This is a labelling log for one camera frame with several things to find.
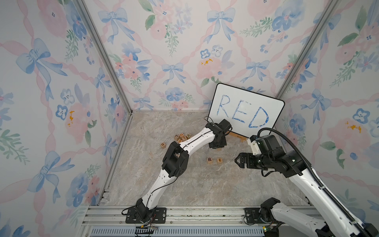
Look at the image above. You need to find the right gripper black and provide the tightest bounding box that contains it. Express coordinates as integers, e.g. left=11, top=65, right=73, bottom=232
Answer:
left=234, top=151, right=272, bottom=169

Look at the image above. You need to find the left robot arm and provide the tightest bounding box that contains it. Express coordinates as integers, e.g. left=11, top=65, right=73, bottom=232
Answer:
left=135, top=119, right=232, bottom=223

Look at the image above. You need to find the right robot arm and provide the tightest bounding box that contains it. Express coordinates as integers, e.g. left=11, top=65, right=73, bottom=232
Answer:
left=235, top=135, right=379, bottom=237

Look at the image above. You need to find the wooden easel stand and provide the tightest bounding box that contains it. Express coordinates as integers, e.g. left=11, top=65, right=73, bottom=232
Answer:
left=229, top=132, right=248, bottom=142

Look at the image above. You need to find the whiteboard with RED text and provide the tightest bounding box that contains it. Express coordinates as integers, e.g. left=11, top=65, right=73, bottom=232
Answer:
left=209, top=83, right=285, bottom=137

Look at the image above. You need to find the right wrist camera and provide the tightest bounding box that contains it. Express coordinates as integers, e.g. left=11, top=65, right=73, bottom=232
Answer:
left=247, top=139, right=261, bottom=156

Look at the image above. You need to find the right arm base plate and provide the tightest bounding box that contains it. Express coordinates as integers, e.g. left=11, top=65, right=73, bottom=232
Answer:
left=243, top=207, right=266, bottom=225

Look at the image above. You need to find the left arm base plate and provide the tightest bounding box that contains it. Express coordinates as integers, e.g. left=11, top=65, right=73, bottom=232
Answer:
left=125, top=206, right=167, bottom=224

